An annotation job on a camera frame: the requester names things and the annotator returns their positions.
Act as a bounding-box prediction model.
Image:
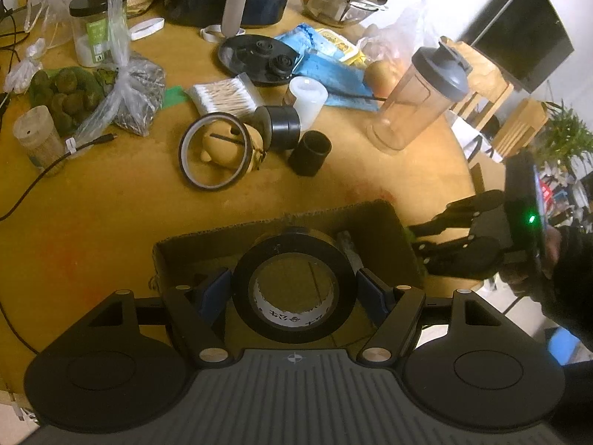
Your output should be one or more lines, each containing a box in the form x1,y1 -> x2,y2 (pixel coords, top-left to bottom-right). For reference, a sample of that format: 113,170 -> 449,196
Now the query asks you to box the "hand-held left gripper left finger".
88,268 -> 232,369

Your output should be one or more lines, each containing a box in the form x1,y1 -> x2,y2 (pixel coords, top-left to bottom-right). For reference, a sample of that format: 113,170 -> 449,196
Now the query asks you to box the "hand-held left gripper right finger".
356,267 -> 506,368

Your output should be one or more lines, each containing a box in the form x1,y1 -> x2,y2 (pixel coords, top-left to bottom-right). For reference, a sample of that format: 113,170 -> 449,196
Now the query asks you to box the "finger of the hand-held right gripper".
407,189 -> 508,238
414,235 -> 506,283

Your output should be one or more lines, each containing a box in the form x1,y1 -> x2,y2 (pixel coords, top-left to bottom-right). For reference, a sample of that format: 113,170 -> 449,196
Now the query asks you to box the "cardboard box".
150,199 -> 425,354

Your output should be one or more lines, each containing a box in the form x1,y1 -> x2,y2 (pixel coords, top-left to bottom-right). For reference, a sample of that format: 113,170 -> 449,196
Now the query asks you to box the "wide black tape roll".
232,226 -> 358,345

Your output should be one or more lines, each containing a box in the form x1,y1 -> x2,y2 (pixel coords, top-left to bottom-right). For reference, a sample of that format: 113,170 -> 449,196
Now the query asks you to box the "amber tape roll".
178,112 -> 250,192

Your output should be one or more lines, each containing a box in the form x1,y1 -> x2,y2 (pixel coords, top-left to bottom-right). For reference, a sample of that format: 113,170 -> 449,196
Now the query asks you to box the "yellow toy figure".
199,119 -> 266,174

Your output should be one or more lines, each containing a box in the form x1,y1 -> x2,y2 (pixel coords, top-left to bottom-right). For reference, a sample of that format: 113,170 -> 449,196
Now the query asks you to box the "black plastic pipe coupling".
286,130 -> 333,178

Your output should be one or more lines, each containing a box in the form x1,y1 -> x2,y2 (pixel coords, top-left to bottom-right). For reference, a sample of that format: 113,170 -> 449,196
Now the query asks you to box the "small black cylinder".
254,105 -> 303,152

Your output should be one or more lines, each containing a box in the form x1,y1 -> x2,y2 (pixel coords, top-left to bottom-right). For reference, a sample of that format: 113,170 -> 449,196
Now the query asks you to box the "white plastic bottle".
286,76 -> 329,124

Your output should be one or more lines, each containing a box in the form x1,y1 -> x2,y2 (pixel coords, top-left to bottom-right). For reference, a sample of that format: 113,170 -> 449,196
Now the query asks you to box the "person's right forearm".
510,226 -> 593,445

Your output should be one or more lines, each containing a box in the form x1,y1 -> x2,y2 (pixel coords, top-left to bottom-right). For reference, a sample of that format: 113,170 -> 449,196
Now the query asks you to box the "person's right hand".
540,226 -> 565,283

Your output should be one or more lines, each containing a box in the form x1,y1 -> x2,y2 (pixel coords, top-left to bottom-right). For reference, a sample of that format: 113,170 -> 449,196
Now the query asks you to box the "wooden chair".
451,39 -> 516,124
490,97 -> 550,159

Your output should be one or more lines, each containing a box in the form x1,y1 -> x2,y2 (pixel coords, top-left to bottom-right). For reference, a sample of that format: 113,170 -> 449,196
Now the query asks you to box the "green potted plant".
539,99 -> 593,164

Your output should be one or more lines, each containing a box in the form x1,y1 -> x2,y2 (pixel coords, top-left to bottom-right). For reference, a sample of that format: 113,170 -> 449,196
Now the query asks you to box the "shaker bottle grey lid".
368,36 -> 472,152

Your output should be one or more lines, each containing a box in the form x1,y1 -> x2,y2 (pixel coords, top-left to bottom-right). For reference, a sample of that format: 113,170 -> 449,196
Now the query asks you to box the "brown onion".
364,60 -> 402,98

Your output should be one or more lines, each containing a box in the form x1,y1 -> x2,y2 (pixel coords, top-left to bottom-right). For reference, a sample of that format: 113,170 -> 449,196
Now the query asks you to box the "thin black stick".
324,91 -> 388,102

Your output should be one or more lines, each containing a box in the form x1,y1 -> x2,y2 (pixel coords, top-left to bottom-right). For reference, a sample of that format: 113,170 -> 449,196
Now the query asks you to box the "black monitor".
470,0 -> 576,94

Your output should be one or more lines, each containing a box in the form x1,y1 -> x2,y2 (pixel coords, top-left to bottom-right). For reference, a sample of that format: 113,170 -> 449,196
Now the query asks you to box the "clear plastic bag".
358,0 -> 430,64

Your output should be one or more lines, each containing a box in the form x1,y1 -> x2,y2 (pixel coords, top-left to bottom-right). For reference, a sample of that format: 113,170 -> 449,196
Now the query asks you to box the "yellow packet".
314,27 -> 368,66

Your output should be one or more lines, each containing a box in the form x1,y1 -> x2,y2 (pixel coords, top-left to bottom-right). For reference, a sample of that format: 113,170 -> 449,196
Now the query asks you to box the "bag of cotton swabs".
187,73 -> 265,119

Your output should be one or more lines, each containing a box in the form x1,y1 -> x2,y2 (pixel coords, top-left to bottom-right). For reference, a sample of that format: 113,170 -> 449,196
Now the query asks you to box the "green plastic piece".
162,85 -> 189,108

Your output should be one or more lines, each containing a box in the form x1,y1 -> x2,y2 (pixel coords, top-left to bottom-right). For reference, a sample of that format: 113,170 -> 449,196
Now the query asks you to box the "clear bag of dark seeds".
73,0 -> 167,138

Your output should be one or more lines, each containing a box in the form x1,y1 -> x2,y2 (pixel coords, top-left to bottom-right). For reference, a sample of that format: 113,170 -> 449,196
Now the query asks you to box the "torn blue plastic bag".
273,23 -> 326,64

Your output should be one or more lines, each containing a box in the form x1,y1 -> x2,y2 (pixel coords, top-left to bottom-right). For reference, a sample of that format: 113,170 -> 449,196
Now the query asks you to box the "beige cup with lid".
12,105 -> 66,177

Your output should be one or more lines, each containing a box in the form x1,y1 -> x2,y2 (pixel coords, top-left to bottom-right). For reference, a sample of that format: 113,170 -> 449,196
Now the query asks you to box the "black round lid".
217,34 -> 307,87

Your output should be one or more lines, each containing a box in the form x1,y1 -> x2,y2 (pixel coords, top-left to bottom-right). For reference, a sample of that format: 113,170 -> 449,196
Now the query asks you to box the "bag of green balls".
28,67 -> 115,133

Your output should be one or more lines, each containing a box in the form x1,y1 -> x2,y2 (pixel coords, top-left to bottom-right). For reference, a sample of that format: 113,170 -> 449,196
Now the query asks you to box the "white band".
129,17 -> 166,42
199,25 -> 246,44

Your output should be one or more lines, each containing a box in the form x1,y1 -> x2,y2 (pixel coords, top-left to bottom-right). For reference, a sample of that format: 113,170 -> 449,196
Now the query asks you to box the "glass jar green label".
69,0 -> 129,68

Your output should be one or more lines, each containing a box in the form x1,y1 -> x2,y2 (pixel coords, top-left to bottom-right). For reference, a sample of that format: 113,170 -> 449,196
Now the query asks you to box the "white crumpled plastic bag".
3,39 -> 45,94

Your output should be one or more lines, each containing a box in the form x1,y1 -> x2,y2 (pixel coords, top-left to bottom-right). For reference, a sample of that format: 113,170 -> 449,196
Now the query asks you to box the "black usb cable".
0,133 -> 117,221

